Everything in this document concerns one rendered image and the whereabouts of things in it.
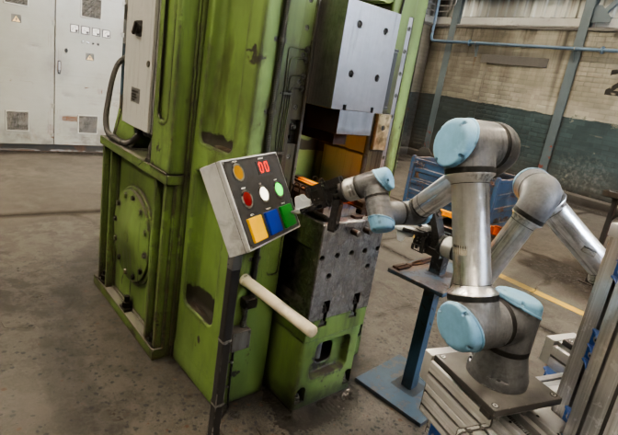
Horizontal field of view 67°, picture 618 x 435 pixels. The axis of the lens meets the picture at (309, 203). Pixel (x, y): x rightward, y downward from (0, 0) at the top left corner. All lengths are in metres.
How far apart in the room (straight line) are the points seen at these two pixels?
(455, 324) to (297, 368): 1.19
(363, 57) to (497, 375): 1.22
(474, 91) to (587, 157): 2.64
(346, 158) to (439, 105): 8.93
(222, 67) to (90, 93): 4.92
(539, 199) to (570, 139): 8.23
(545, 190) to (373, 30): 0.90
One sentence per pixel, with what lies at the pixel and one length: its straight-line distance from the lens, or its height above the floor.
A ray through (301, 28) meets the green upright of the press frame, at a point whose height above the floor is 1.64.
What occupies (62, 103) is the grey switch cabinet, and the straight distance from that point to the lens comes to 6.87.
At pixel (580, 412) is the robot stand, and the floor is 0.81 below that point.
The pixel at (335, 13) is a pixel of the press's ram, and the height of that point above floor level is 1.71.
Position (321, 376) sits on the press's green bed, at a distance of 2.33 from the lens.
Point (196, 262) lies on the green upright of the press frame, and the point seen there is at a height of 0.54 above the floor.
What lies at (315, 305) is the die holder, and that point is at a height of 0.55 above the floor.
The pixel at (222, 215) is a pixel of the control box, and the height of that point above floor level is 1.04.
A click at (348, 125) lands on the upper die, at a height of 1.31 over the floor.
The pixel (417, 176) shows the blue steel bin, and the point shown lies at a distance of 6.07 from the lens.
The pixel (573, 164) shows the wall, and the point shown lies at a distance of 9.67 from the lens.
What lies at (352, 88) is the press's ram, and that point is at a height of 1.45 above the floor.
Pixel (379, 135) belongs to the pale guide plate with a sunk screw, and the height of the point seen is 1.25.
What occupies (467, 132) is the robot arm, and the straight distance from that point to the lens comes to 1.11.
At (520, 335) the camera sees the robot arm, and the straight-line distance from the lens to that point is 1.24.
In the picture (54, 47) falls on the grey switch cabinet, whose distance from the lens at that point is 6.84.
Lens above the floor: 1.48
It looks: 15 degrees down
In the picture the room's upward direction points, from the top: 9 degrees clockwise
